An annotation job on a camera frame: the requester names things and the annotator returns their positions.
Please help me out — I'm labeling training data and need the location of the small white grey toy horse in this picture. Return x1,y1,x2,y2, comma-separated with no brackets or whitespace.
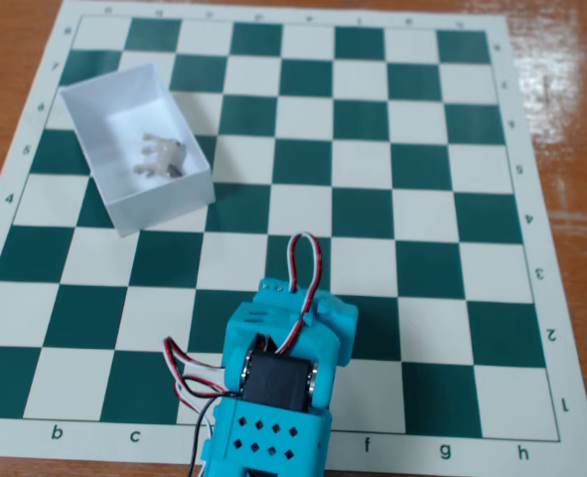
132,131,186,181

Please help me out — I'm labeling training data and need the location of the white open plastic box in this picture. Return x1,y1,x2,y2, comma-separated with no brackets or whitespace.
58,63,218,239

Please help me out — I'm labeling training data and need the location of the green white chessboard mat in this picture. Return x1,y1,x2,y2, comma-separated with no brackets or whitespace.
0,0,587,473

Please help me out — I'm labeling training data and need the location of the red white black servo cable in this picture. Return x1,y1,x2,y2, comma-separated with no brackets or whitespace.
162,337,227,379
286,232,323,355
174,377,224,477

